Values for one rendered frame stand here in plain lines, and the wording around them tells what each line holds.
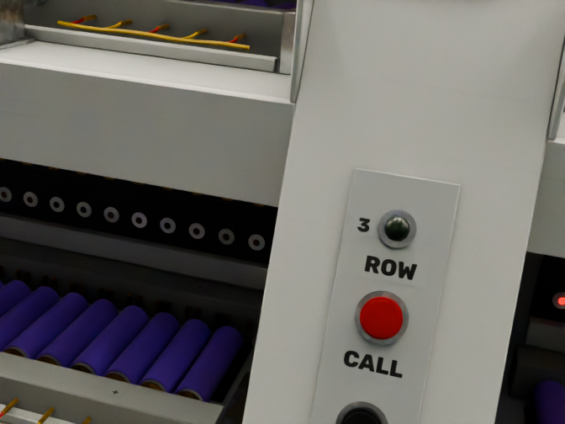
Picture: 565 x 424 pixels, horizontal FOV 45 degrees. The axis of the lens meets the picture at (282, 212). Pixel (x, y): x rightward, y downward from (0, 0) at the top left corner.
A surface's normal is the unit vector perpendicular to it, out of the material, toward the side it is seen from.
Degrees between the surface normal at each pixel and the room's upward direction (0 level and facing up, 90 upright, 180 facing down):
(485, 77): 90
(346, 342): 90
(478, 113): 90
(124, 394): 21
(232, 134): 111
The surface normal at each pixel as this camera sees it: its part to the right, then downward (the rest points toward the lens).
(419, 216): -0.22, 0.01
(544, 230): -0.26, 0.36
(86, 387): 0.08, -0.92
